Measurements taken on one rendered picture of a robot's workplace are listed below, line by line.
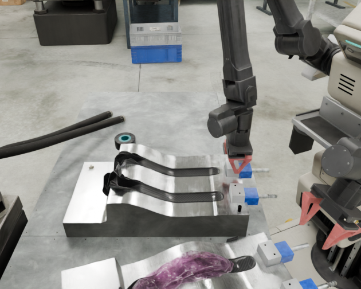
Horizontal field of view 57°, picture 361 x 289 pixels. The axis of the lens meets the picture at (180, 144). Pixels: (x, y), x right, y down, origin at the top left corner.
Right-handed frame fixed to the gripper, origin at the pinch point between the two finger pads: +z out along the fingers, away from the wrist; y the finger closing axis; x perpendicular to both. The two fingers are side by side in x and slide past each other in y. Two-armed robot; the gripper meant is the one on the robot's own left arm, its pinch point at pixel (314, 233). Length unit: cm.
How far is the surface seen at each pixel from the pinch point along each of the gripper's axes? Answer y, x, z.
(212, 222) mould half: -21.4, -4.5, 17.5
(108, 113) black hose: -95, -12, 25
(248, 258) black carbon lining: -8.3, -1.5, 16.8
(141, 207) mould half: -28.9, -22.4, 19.9
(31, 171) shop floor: -180, -16, 119
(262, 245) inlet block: -8.5, 0.6, 12.4
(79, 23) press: -427, 46, 56
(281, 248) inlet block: -6.8, 5.1, 11.6
